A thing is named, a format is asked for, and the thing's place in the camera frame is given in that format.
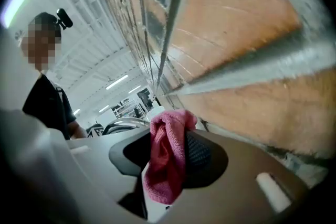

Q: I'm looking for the person in black shirt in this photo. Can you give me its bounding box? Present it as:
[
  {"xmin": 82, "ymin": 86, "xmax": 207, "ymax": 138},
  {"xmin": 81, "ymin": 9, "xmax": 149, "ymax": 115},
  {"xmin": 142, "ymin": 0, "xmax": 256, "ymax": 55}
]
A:
[{"xmin": 22, "ymin": 73, "xmax": 77, "ymax": 141}]

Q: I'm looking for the person's left forearm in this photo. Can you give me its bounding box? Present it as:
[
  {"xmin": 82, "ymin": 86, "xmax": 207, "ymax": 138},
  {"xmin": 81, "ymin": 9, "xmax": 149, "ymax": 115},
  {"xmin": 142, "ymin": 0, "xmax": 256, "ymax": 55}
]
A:
[{"xmin": 67, "ymin": 120, "xmax": 88, "ymax": 140}]

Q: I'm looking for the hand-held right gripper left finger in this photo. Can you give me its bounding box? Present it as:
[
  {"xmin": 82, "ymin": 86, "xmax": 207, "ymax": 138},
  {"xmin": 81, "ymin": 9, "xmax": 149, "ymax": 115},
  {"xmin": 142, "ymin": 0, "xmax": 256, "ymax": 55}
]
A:
[{"xmin": 68, "ymin": 130, "xmax": 152, "ymax": 203}]

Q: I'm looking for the black head camera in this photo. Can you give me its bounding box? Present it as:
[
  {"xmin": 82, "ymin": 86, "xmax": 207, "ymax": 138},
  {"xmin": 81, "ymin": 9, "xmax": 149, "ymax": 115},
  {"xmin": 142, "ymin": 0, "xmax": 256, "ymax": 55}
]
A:
[{"xmin": 54, "ymin": 7, "xmax": 74, "ymax": 31}]

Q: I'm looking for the pink cloth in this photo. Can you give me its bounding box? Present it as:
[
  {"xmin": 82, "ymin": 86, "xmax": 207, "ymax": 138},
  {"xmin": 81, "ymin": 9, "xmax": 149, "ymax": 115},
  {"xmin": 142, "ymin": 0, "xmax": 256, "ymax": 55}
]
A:
[{"xmin": 143, "ymin": 109, "xmax": 198, "ymax": 205}]

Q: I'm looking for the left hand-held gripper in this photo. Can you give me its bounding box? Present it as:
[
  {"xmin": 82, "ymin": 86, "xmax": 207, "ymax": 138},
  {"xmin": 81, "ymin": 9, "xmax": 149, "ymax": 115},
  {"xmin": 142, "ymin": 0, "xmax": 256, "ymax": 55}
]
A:
[{"xmin": 85, "ymin": 124, "xmax": 104, "ymax": 138}]

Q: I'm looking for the chrome faucet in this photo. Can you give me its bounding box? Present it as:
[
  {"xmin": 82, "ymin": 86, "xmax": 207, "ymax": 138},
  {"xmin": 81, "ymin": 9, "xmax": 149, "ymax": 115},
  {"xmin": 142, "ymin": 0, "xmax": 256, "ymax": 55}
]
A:
[{"xmin": 102, "ymin": 116, "xmax": 152, "ymax": 137}]

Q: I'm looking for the background shelf rack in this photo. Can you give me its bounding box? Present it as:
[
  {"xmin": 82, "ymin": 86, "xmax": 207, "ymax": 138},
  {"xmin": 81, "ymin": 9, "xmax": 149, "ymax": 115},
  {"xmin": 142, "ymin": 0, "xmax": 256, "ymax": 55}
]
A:
[{"xmin": 111, "ymin": 88, "xmax": 155, "ymax": 119}]

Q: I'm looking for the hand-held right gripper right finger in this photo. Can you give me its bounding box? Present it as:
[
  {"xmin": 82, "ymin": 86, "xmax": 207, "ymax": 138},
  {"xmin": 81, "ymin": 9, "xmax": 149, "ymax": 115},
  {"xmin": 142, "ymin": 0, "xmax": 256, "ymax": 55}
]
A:
[{"xmin": 167, "ymin": 130, "xmax": 309, "ymax": 224}]

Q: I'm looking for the person's head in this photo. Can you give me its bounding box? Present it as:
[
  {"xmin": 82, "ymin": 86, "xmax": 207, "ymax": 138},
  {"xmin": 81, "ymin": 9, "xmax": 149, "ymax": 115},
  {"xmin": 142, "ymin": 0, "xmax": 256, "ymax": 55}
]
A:
[{"xmin": 19, "ymin": 12, "xmax": 64, "ymax": 71}]

